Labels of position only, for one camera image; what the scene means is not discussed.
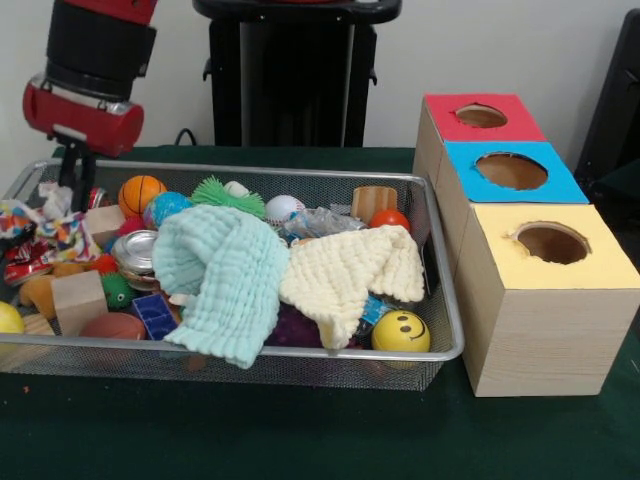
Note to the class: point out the orange basketball toy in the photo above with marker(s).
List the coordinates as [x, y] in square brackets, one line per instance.
[140, 195]

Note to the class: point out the white baseball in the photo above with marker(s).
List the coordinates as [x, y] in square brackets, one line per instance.
[282, 207]

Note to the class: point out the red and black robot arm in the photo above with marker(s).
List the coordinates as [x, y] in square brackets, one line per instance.
[100, 45]

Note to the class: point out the mint green muslin cloth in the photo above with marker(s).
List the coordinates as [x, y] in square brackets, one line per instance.
[230, 280]

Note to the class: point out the silver mesh bin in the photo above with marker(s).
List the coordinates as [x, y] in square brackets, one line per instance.
[350, 367]

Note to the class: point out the cream muslin cloth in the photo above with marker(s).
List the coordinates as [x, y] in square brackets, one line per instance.
[340, 270]

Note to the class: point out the green spiky rubber toy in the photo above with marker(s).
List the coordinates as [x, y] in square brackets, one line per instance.
[220, 197]

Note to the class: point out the white colourful print cloth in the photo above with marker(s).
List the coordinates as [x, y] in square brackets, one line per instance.
[60, 230]

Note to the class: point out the yellow smiley face ball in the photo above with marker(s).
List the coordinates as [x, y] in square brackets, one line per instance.
[400, 332]

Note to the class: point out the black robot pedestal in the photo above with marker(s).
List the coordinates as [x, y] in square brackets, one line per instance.
[290, 85]

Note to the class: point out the plain wooden block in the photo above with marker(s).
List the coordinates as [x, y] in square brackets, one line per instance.
[80, 300]

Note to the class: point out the silver metal can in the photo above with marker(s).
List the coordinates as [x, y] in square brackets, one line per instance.
[134, 252]

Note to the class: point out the red orange ball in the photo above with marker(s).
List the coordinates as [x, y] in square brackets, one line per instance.
[390, 220]

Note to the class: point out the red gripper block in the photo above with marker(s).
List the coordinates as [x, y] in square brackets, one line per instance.
[85, 117]

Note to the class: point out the wooden box with three holes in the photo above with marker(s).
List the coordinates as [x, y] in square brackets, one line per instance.
[540, 340]

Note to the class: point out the blue toy brick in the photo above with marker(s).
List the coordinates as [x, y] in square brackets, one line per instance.
[155, 315]

